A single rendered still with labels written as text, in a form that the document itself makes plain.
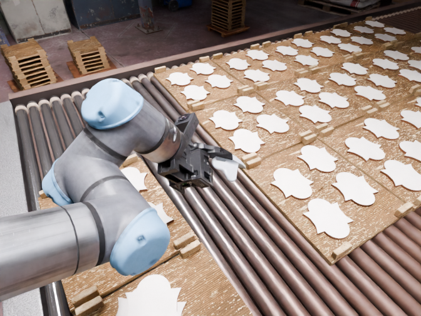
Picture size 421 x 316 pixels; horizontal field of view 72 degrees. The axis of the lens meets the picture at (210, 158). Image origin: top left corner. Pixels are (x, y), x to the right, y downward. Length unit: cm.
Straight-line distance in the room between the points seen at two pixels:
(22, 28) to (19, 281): 504
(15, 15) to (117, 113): 486
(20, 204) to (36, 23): 434
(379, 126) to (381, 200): 40
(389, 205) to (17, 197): 119
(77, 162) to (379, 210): 87
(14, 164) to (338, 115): 131
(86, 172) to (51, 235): 12
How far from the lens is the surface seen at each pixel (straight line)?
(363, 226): 97
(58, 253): 32
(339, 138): 125
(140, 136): 44
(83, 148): 44
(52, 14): 531
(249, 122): 124
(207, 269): 80
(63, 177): 45
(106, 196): 38
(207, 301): 77
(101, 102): 41
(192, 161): 55
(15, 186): 119
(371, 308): 87
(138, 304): 72
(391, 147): 130
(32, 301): 90
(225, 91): 144
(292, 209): 94
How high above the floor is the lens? 165
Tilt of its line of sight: 43 degrees down
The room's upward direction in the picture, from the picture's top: straight up
